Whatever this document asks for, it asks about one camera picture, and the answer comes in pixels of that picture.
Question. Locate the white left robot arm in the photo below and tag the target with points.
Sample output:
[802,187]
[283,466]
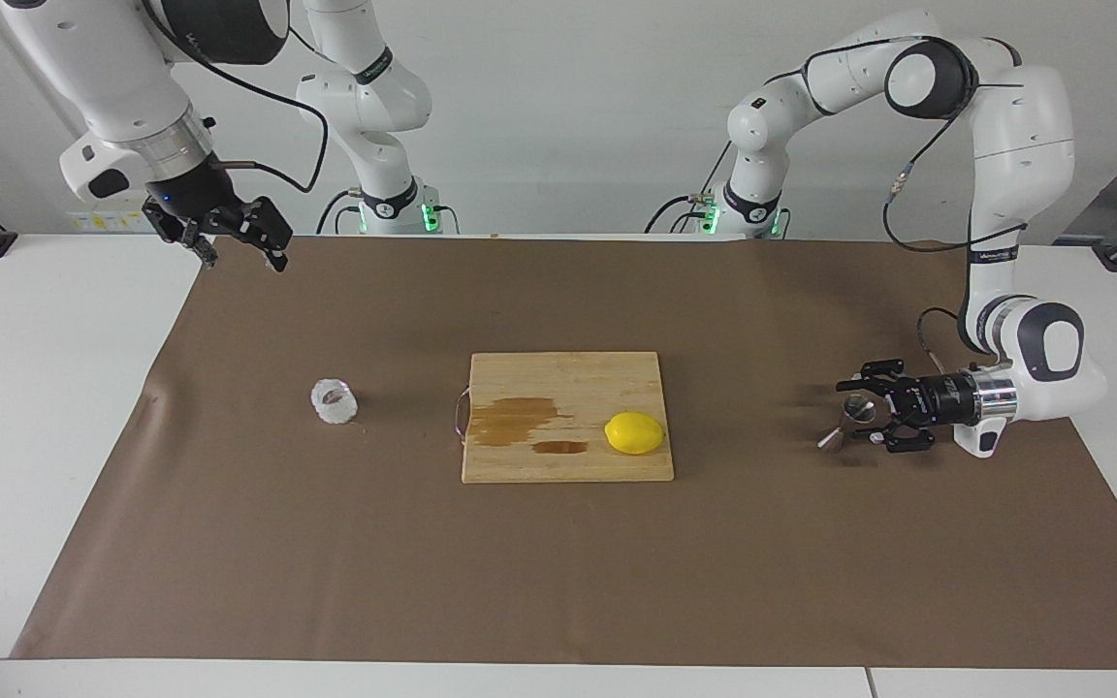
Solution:
[1019,126]

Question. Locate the yellow lemon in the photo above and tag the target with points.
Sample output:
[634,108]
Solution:
[634,433]

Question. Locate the white wall socket strip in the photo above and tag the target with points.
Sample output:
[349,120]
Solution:
[98,222]

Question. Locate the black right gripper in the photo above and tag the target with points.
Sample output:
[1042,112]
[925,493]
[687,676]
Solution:
[190,194]

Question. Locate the brown paper table mat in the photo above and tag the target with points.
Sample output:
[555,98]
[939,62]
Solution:
[326,562]

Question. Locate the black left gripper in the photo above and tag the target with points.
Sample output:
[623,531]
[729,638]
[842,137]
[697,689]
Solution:
[946,400]

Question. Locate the clear textured glass cup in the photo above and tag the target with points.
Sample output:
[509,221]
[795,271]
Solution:
[334,407]

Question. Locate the steel cocktail jigger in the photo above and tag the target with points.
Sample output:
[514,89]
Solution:
[854,412]

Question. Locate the wooden cutting board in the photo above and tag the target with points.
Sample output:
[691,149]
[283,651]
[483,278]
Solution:
[568,378]

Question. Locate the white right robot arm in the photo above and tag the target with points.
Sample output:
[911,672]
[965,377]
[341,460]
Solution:
[112,68]

